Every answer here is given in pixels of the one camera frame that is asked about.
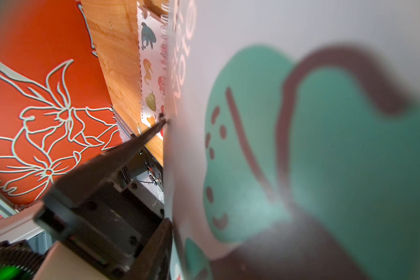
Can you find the white sticker picture notebook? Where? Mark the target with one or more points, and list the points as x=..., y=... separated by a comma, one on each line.
x=154, y=61

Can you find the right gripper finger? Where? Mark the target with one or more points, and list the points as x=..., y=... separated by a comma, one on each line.
x=154, y=260

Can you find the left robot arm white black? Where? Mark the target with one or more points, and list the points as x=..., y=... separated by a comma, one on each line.
x=28, y=252

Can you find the teal steno notes notebook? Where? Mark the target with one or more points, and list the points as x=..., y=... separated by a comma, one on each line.
x=293, y=145

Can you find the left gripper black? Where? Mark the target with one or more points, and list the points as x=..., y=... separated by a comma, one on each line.
x=106, y=228

